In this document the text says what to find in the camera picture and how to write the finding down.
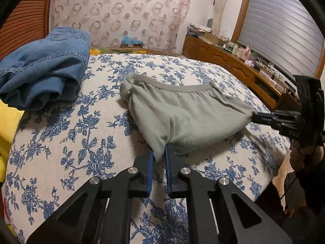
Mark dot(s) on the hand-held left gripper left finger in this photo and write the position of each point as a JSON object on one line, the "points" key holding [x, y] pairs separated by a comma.
{"points": [[151, 172]]}

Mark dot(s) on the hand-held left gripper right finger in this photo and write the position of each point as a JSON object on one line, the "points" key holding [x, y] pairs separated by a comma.
{"points": [[168, 172]]}

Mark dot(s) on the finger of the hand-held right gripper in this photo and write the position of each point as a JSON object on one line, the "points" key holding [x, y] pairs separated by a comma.
{"points": [[266, 117], [270, 124]]}

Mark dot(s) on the grey pants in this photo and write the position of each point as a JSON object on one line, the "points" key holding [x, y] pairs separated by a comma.
{"points": [[182, 114]]}

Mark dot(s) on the person's right forearm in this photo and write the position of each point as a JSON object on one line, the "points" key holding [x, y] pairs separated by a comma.
{"points": [[312, 190]]}

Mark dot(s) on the person's right hand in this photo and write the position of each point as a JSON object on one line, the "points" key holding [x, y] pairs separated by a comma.
{"points": [[304, 156]]}

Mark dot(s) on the small pink box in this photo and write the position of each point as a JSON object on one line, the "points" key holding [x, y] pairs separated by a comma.
{"points": [[249, 63]]}

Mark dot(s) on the pink bottle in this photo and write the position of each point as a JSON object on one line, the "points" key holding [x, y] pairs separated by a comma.
{"points": [[245, 52]]}

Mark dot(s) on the wooden sideboard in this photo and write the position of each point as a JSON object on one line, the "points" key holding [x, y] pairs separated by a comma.
{"points": [[223, 58]]}

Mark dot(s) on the white jar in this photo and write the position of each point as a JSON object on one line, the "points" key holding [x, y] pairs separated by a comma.
{"points": [[235, 49]]}

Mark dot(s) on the blue floral bedsheet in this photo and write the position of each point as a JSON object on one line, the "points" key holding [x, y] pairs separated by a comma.
{"points": [[76, 144]]}

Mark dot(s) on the grey window blind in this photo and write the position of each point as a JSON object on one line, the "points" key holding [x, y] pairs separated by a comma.
{"points": [[279, 22]]}

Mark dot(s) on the beige lace curtain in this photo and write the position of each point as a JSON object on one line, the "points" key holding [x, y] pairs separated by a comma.
{"points": [[222, 5]]}

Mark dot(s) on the colourful flower blanket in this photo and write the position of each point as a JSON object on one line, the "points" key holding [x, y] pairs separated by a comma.
{"points": [[121, 50]]}

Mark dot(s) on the teal cloth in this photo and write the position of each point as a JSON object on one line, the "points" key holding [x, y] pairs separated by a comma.
{"points": [[130, 40]]}

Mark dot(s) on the blue denim jeans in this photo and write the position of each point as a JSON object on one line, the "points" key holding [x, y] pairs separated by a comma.
{"points": [[43, 71]]}

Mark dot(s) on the yellow cloth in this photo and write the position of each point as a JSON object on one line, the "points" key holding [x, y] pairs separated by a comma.
{"points": [[7, 129]]}

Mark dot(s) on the wooden slatted door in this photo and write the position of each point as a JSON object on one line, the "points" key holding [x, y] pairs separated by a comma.
{"points": [[22, 20]]}

